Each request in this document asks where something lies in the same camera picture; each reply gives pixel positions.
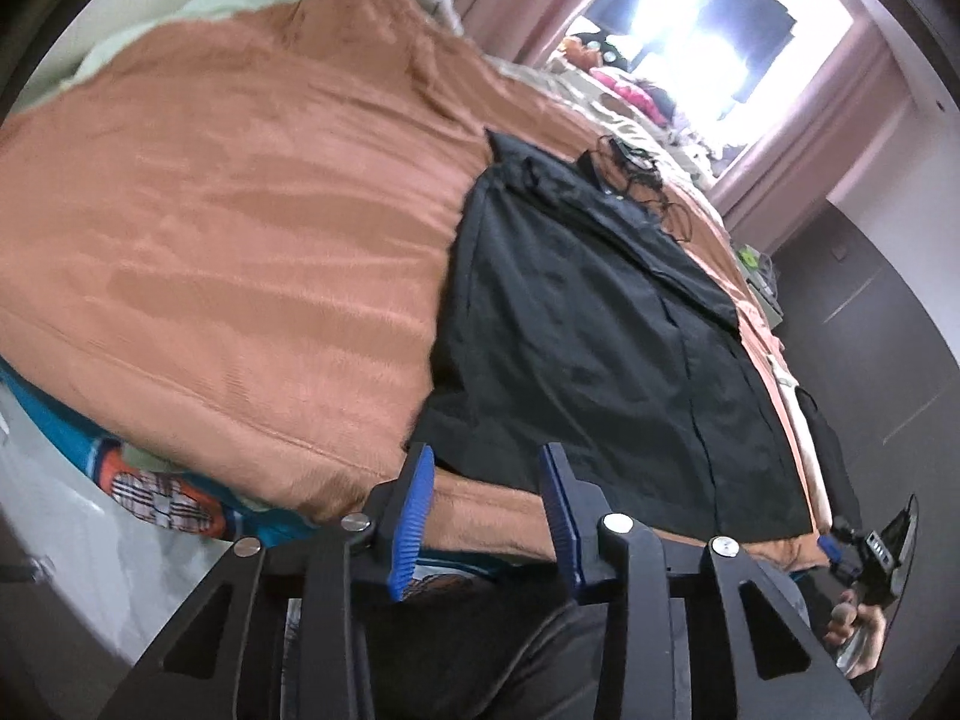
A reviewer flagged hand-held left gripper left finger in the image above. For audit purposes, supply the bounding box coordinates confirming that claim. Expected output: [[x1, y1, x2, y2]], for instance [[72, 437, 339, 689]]
[[127, 442, 436, 720]]

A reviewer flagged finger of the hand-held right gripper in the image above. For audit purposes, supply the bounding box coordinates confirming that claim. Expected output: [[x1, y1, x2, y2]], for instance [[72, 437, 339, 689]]
[[816, 529, 867, 586]]

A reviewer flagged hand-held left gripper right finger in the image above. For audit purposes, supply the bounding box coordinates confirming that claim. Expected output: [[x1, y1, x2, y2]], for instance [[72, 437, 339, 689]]
[[540, 442, 875, 720]]

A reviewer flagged black jacket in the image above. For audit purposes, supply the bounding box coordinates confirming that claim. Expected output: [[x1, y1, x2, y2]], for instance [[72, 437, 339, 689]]
[[409, 127, 815, 541]]

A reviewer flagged pile of patterned clothes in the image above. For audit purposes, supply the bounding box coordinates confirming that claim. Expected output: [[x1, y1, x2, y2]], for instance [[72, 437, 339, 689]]
[[637, 79, 743, 175]]

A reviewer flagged person's right hand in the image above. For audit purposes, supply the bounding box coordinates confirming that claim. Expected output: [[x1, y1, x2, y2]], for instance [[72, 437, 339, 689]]
[[823, 589, 890, 680]]

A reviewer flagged black garment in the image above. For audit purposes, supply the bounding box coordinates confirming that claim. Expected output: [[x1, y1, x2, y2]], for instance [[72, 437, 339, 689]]
[[795, 386, 863, 523]]

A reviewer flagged white nightstand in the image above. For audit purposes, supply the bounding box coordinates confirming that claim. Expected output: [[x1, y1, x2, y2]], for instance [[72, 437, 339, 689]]
[[739, 244, 785, 331]]

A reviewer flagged brown blanket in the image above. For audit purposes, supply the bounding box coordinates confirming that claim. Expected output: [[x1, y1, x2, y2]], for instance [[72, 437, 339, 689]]
[[0, 0, 833, 571]]

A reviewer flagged white bed base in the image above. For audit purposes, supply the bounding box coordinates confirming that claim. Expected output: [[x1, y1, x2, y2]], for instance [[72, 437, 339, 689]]
[[0, 390, 252, 620]]

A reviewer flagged pink cushion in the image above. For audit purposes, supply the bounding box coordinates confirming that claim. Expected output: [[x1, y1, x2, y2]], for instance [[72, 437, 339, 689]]
[[589, 66, 662, 110]]

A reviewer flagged black round plush toy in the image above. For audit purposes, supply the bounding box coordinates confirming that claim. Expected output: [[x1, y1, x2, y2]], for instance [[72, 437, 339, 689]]
[[570, 30, 638, 70]]

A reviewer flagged dark hanging garment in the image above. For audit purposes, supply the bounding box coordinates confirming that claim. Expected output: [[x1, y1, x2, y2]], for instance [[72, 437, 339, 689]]
[[585, 0, 670, 68], [705, 0, 800, 102]]

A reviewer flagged window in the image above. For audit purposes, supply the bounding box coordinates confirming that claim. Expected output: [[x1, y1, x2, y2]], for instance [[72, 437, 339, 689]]
[[577, 0, 856, 145]]

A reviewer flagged light green pillow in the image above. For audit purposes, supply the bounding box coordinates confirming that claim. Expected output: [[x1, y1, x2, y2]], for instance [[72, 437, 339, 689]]
[[71, 0, 271, 83]]

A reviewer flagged black cable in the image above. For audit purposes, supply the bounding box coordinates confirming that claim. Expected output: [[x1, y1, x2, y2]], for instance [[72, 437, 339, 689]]
[[585, 139, 698, 242]]

